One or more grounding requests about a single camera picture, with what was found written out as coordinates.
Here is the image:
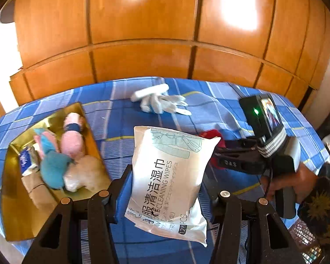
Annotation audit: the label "wooden wardrobe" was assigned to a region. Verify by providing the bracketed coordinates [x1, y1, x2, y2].
[9, 0, 330, 106]

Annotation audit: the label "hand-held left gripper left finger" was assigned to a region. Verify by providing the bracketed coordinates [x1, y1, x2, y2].
[22, 165, 134, 264]

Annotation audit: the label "red cloth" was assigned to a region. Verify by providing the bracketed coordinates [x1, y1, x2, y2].
[199, 129, 226, 169]

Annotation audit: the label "long white soft packet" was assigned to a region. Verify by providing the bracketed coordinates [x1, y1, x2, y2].
[130, 84, 169, 102]

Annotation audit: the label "person's right forearm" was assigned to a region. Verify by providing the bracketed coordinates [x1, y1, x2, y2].
[296, 162, 330, 249]

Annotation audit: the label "colourful patterned cloth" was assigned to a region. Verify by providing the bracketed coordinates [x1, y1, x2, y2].
[291, 220, 330, 264]

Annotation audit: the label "blue plush toy pink ears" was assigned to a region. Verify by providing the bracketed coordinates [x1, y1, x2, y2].
[34, 128, 73, 190]

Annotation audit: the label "person's right hand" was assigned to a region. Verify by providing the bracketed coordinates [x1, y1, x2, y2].
[261, 162, 323, 204]

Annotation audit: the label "white wet wipes packet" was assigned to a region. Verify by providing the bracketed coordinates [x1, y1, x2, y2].
[124, 126, 222, 247]

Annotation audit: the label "white fluffy plush toy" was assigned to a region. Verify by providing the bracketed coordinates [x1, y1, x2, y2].
[64, 155, 106, 192]

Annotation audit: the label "pair of white gloves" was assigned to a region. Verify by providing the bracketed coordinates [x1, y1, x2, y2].
[140, 95, 192, 116]

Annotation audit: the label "blue plaid bedsheet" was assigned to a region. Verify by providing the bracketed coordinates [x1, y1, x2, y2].
[0, 77, 323, 264]

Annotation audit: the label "gold cardboard box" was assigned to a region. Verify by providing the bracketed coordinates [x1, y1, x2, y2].
[0, 102, 112, 242]

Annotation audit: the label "brown paper packet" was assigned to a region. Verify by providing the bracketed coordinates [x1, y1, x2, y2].
[21, 174, 59, 212]

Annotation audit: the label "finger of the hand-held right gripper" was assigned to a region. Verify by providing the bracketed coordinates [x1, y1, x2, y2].
[213, 139, 264, 175]

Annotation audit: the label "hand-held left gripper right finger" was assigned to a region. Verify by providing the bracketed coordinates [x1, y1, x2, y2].
[196, 190, 300, 264]

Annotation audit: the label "blue tissue packet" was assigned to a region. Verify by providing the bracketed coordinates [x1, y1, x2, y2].
[19, 147, 39, 176]

